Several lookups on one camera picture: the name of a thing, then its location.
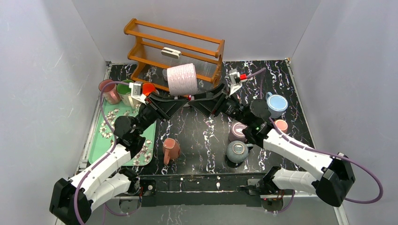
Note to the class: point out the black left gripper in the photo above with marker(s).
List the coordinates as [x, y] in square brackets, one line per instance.
[154, 106]

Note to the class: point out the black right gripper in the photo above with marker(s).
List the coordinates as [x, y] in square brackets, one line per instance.
[221, 101]

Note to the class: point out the orange mug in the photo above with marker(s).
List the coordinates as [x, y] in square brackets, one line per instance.
[148, 88]

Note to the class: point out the mauve mug white logo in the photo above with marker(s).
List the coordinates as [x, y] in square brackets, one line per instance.
[182, 80]

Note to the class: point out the salmon pink mug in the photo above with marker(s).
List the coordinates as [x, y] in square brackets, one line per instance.
[171, 150]

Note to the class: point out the green mug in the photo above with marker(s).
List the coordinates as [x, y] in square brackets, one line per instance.
[124, 92]

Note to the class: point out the pink ghost pattern mug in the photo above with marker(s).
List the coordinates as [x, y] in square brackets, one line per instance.
[110, 94]

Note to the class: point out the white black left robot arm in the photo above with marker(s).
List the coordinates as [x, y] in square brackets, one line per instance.
[74, 200]

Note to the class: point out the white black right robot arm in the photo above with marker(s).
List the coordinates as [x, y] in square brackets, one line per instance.
[330, 177]

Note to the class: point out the grey blue mug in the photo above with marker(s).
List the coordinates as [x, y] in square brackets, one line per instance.
[237, 151]

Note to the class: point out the light blue mug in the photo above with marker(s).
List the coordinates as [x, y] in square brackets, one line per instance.
[277, 104]

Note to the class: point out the clear glass cup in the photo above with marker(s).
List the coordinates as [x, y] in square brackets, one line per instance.
[165, 75]

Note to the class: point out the white clip on rack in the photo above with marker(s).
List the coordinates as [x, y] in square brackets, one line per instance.
[169, 52]

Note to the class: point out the orange wooden rack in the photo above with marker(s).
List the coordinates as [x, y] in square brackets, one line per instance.
[203, 51]

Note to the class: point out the small pink cup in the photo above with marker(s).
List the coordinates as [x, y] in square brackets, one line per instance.
[282, 125]

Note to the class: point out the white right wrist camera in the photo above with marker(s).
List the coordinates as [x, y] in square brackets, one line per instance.
[237, 79]

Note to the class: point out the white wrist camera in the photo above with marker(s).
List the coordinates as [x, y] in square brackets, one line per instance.
[136, 96]
[237, 79]

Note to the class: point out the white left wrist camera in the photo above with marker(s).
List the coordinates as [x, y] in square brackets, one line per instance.
[136, 96]

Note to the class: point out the black table front rail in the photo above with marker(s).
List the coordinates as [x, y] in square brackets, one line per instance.
[203, 189]

